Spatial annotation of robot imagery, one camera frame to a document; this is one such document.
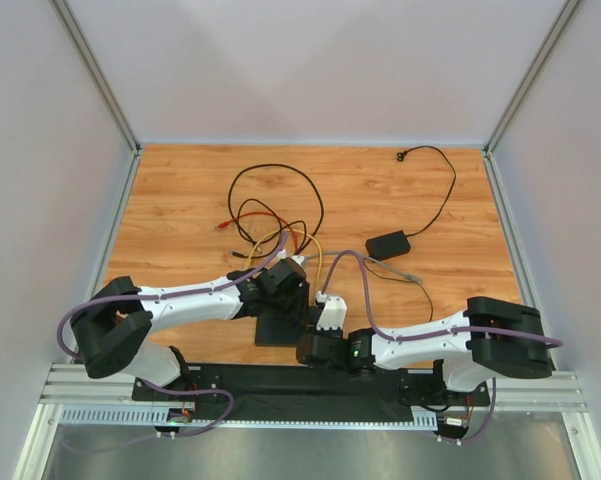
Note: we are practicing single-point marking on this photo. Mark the aluminium left frame post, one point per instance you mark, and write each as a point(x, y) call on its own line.
point(87, 56)

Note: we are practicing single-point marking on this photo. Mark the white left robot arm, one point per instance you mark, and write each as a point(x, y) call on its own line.
point(112, 330)

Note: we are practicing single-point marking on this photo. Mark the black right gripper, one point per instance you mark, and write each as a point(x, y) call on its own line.
point(309, 355)

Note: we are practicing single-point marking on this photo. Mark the black cable teal plug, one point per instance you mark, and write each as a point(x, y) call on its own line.
point(282, 194)

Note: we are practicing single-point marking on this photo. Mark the black network switch box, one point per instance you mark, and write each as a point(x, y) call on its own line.
point(284, 329)

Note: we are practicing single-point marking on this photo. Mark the aluminium right frame post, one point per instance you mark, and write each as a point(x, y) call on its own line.
point(557, 30)

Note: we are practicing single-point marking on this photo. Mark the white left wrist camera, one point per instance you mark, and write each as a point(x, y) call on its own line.
point(300, 260)

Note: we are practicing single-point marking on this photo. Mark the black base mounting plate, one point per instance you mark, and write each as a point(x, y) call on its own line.
point(285, 391)

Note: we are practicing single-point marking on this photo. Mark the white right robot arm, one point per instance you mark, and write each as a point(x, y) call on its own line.
point(489, 338)

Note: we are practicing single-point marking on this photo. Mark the black power adapter brick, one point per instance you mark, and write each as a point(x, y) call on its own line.
point(387, 246)

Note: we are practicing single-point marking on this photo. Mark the aluminium frame post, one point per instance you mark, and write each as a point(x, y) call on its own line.
point(557, 30)
point(87, 56)

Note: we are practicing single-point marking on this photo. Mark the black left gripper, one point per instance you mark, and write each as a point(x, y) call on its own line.
point(282, 287)

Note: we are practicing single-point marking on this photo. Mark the aluminium front frame rail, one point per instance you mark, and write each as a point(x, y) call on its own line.
point(70, 384)

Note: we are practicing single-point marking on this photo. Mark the grey slotted cable duct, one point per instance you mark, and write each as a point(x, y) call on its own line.
point(164, 416)

